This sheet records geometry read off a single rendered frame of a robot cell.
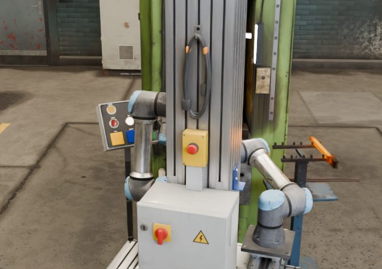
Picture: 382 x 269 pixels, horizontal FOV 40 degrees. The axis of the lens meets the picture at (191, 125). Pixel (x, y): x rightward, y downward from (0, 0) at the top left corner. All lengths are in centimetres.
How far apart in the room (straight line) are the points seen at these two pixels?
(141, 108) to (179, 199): 66
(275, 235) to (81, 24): 746
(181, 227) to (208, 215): 12
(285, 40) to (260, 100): 42
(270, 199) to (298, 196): 15
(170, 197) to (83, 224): 242
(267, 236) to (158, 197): 68
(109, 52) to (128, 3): 86
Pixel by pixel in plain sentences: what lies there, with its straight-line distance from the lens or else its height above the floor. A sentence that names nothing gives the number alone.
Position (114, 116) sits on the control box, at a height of 112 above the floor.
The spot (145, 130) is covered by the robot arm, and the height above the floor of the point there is 128.
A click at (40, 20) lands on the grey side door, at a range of 969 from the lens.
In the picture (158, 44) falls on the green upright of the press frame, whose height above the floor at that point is 150.
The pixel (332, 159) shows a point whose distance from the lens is 317.
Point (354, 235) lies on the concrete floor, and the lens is 434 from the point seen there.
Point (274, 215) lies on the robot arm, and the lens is 243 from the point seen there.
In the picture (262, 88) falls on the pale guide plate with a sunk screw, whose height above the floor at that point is 122.
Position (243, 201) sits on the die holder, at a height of 50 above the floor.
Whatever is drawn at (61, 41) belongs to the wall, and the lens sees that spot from 964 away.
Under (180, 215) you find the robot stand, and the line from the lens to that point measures 191.
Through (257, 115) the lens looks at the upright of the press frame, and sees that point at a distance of 357.
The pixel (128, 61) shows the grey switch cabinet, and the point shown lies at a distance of 881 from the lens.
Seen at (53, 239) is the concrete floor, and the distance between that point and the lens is 420.
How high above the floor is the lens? 213
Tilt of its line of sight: 19 degrees down
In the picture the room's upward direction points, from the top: straight up
